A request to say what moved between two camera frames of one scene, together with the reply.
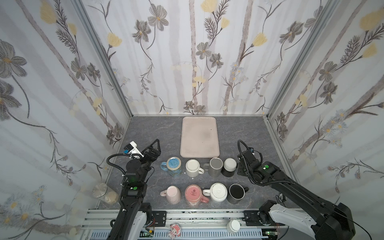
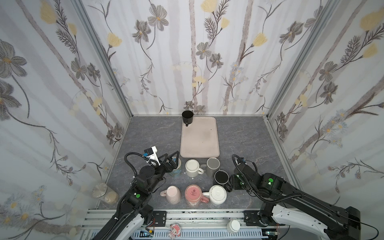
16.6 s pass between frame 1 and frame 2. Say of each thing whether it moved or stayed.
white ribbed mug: stayed
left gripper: moved
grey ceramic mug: stayed
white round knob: stayed
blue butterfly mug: stayed
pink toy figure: stayed
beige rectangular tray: stayed
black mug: moved
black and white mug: moved
